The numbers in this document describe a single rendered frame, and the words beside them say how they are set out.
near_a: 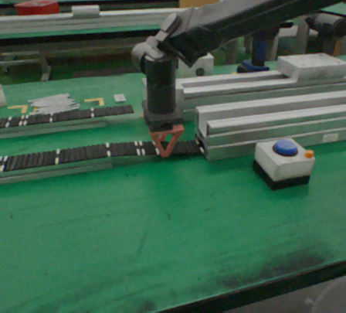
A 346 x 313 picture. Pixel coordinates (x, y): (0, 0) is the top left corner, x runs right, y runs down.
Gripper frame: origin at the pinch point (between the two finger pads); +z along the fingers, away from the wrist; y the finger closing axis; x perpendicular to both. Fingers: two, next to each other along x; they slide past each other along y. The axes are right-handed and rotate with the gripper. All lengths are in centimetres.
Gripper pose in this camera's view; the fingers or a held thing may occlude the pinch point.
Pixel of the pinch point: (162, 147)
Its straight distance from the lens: 65.1
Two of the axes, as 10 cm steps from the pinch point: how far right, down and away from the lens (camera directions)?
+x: -9.7, 1.3, -2.2
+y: -2.6, -5.0, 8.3
